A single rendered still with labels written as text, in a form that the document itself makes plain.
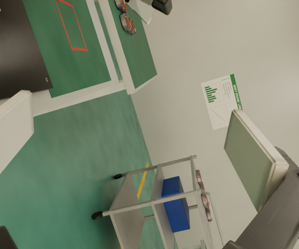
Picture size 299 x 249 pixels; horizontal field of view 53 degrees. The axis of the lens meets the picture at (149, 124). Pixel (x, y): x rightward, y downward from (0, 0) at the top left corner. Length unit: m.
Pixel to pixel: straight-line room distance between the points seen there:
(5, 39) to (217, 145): 5.35
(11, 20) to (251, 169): 0.55
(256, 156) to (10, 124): 0.13
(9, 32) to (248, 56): 5.20
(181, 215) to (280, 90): 3.50
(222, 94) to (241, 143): 5.43
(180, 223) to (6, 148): 2.89
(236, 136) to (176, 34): 5.36
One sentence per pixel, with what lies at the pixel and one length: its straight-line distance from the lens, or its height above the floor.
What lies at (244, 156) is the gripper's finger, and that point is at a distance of 0.18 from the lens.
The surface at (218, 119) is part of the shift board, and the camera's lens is 5.67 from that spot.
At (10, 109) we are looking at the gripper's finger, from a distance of 0.18.
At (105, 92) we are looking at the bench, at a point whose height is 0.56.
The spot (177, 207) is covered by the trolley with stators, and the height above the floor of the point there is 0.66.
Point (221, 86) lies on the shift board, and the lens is 5.59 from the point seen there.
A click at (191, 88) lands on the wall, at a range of 5.55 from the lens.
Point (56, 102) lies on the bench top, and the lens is 0.74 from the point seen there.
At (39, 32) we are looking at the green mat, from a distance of 0.79.
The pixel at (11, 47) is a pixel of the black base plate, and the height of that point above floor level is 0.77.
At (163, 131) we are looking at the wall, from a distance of 5.68.
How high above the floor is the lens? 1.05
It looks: 9 degrees down
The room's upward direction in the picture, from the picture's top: 75 degrees clockwise
